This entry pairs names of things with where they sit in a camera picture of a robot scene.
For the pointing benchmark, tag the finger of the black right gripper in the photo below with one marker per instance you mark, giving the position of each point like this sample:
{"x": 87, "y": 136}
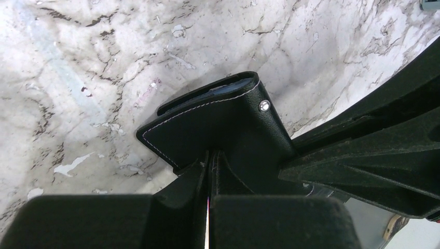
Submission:
{"x": 383, "y": 150}

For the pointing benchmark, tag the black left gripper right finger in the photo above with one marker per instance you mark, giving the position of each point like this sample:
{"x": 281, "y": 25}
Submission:
{"x": 239, "y": 218}

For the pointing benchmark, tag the black leather card holder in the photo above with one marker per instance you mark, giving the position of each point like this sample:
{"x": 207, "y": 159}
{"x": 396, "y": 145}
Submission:
{"x": 233, "y": 115}

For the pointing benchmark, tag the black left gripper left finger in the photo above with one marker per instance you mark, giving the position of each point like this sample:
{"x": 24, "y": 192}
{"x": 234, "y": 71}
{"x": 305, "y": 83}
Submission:
{"x": 174, "y": 217}

